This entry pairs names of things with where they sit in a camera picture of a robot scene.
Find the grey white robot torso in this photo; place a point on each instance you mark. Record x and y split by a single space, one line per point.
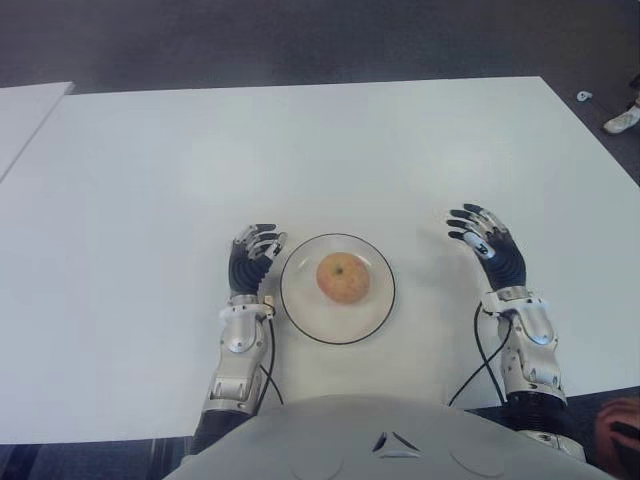
390 440

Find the white plate with black rim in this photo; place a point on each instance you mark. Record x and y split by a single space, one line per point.
340 320

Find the person's bare hand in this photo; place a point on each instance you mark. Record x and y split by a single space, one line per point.
625 417

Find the neighbouring white table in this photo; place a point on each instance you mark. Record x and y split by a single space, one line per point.
22 122

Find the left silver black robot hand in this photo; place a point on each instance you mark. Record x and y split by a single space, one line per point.
247 270

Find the white sneaker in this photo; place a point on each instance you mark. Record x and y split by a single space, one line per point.
622 121

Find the yellow red apple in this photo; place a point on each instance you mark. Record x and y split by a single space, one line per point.
343 277

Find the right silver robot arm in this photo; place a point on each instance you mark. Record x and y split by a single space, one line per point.
532 350

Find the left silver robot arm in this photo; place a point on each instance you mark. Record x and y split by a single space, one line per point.
237 360

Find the small white floor object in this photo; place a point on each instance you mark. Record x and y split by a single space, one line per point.
582 95

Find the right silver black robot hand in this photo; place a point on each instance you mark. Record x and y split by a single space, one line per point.
505 262

